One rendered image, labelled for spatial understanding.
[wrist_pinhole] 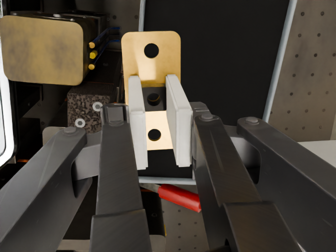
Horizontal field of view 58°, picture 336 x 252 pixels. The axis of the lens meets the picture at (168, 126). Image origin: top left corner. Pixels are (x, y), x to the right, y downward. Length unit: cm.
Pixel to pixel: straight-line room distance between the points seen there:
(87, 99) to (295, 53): 61
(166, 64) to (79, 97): 18
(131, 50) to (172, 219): 80
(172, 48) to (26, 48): 22
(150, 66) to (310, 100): 74
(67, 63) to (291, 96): 64
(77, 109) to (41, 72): 6
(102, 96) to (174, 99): 21
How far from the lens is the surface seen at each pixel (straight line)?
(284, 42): 31
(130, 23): 75
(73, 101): 37
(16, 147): 53
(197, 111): 16
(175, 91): 16
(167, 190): 38
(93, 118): 37
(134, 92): 16
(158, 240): 50
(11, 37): 39
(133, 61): 20
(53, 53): 38
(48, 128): 41
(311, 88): 90
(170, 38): 20
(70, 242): 35
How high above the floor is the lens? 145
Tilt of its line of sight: 68 degrees down
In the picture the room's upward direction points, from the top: 165 degrees clockwise
